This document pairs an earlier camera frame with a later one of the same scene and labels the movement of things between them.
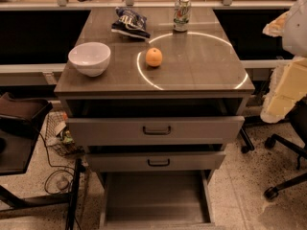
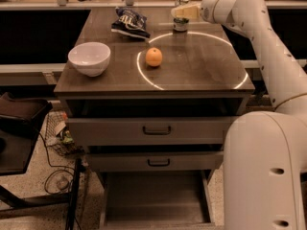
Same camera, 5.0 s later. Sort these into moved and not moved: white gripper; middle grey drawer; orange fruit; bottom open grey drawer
Moved: white gripper
Not moved: middle grey drawer; bottom open grey drawer; orange fruit
